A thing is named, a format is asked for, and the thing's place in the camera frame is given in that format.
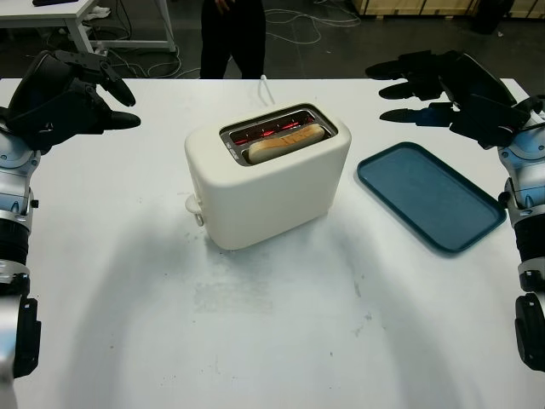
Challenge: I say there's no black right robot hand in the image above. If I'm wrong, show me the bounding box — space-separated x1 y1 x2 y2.
364 49 519 128

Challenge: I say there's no cream white two-slot toaster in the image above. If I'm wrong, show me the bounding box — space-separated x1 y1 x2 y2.
184 101 353 251

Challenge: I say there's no white toaster power cord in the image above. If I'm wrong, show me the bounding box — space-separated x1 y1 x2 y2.
258 74 276 107

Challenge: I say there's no slice of toast bread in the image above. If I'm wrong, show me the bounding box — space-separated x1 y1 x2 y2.
248 124 327 165

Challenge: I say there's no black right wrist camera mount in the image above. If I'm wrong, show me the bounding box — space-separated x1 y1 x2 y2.
449 94 531 149

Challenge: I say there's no white looped floor cable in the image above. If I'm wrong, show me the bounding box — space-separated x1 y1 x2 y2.
264 11 364 50

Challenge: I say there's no person in cream jacket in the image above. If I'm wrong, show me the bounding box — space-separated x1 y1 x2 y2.
199 0 268 80

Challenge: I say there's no black bin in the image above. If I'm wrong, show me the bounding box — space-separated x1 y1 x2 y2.
470 0 500 36

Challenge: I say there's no dark blue plastic tray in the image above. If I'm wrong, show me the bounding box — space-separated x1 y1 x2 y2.
356 141 508 259

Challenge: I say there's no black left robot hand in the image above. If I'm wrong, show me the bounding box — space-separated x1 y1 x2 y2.
8 49 141 151

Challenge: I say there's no white metal-legged desk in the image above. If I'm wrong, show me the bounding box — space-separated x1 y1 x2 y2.
0 0 178 55

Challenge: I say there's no wooden crate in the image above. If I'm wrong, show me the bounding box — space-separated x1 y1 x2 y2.
349 0 545 18

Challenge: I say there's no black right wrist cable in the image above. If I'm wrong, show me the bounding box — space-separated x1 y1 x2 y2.
515 95 545 129

